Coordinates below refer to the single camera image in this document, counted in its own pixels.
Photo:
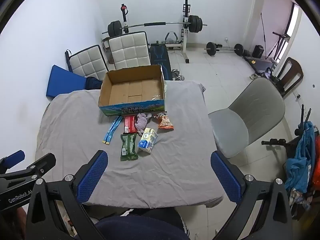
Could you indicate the blue foam mat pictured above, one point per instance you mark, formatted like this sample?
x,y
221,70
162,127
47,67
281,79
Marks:
x,y
62,81

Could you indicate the white padded chair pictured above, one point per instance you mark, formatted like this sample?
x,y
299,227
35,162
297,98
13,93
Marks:
x,y
88,62
130,50

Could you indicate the person's dark clothed lap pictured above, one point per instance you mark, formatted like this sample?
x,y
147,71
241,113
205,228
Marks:
x,y
161,223

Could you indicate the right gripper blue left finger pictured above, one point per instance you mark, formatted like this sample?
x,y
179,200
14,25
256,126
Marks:
x,y
44,220

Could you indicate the open cardboard box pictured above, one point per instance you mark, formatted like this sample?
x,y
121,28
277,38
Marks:
x,y
132,90

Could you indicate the white padded chair right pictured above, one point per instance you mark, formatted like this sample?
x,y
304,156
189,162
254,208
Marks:
x,y
130,50

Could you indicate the barbell on rack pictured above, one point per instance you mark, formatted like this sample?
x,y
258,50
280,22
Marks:
x,y
194,24

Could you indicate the lilac cloth sock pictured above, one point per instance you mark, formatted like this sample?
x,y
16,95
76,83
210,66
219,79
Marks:
x,y
141,122

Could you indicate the white squat rack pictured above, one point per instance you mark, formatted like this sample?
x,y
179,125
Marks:
x,y
182,45

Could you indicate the red snack packet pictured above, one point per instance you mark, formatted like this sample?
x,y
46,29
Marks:
x,y
129,124

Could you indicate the dark blue garment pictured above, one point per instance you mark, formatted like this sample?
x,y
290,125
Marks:
x,y
93,83

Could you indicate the grey table cloth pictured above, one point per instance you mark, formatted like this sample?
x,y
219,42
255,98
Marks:
x,y
176,172

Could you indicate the orange panda snack bag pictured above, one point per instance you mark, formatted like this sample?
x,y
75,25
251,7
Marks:
x,y
163,121

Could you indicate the floor barbell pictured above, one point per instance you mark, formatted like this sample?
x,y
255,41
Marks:
x,y
213,48

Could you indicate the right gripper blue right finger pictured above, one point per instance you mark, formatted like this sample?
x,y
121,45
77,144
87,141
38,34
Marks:
x,y
273,220

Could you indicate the green snack bag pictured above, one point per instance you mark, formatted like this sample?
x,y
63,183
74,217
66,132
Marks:
x,y
128,152

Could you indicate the white padded chair left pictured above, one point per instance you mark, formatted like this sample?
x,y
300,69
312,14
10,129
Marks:
x,y
88,62

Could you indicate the brown wooden chair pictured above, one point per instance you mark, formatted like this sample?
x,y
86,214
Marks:
x,y
289,76

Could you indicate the yellow tissue pack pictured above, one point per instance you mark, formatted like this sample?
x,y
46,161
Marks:
x,y
148,140

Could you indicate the blue clothes pile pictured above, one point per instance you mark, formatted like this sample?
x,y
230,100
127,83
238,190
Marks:
x,y
300,168

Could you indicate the black weight bench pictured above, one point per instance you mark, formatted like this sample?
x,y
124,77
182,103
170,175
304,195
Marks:
x,y
159,55

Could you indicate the grey office chair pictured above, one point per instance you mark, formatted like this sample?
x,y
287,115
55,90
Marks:
x,y
256,111

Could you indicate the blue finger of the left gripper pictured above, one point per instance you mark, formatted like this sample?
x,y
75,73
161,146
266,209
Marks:
x,y
12,160
40,167

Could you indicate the black treadmill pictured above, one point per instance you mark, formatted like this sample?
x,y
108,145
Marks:
x,y
261,62

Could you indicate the long blue snack packet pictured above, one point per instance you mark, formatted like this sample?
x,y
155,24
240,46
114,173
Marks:
x,y
108,137

